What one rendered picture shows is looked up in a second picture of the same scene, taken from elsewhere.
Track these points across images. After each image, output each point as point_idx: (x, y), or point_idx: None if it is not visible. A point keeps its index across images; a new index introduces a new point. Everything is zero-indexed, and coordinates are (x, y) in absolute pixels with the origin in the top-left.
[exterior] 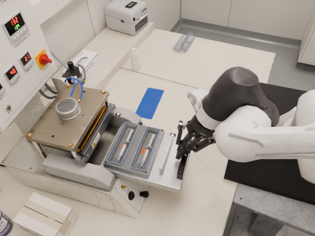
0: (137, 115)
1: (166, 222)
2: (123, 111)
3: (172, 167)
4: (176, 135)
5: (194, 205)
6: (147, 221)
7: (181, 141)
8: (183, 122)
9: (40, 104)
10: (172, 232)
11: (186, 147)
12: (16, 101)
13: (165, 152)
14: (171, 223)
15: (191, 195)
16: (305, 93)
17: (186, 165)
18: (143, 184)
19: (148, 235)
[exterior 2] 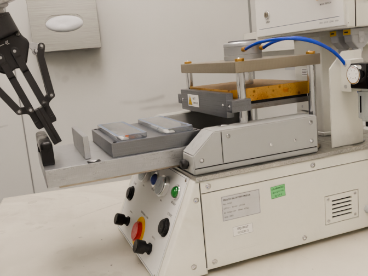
0: (197, 147)
1: (69, 239)
2: (221, 128)
3: (62, 151)
4: (84, 163)
5: (28, 265)
6: (99, 229)
7: (45, 96)
8: (34, 42)
9: (316, 68)
10: (52, 237)
11: (35, 109)
12: (276, 16)
13: (79, 130)
14: (59, 241)
15: (41, 270)
16: None
17: (41, 165)
18: (133, 224)
19: (86, 224)
